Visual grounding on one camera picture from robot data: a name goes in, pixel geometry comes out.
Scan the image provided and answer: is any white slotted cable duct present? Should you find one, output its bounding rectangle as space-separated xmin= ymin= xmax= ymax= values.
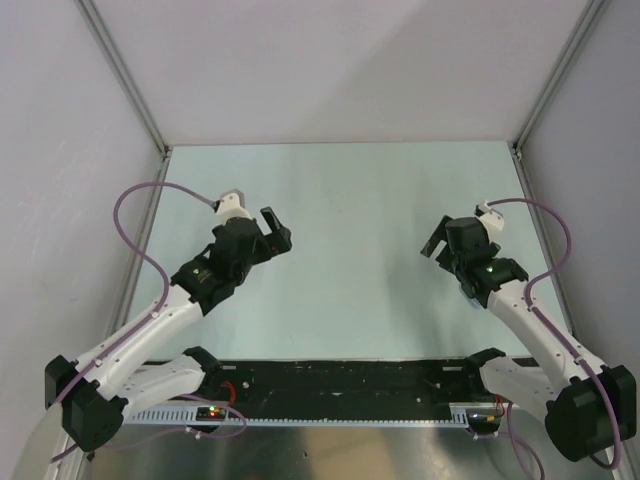
xmin=127 ymin=403 xmax=474 ymax=429

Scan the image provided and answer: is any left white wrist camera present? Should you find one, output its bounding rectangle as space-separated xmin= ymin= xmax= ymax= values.
xmin=212 ymin=189 xmax=253 ymax=224

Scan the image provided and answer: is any right aluminium frame post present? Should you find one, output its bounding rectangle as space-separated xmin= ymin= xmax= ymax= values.
xmin=510 ymin=0 xmax=610 ymax=160

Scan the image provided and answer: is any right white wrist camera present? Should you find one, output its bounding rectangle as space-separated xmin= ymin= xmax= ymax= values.
xmin=474 ymin=202 xmax=505 ymax=243

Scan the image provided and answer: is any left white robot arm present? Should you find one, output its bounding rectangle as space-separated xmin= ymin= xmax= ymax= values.
xmin=45 ymin=200 xmax=292 ymax=452

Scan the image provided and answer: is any left aluminium frame post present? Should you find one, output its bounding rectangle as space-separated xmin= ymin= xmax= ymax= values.
xmin=74 ymin=0 xmax=170 ymax=159

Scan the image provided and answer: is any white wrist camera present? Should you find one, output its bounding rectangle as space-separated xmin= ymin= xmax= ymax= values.
xmin=474 ymin=202 xmax=505 ymax=243
xmin=212 ymin=189 xmax=253 ymax=224

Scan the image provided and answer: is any aluminium frame post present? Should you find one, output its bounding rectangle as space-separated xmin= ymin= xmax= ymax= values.
xmin=510 ymin=0 xmax=610 ymax=160
xmin=74 ymin=0 xmax=170 ymax=159

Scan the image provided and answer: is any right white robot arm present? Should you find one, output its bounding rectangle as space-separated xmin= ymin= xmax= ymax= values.
xmin=421 ymin=211 xmax=637 ymax=462

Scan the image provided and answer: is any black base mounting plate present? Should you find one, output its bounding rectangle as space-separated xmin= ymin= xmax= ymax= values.
xmin=195 ymin=359 xmax=494 ymax=422

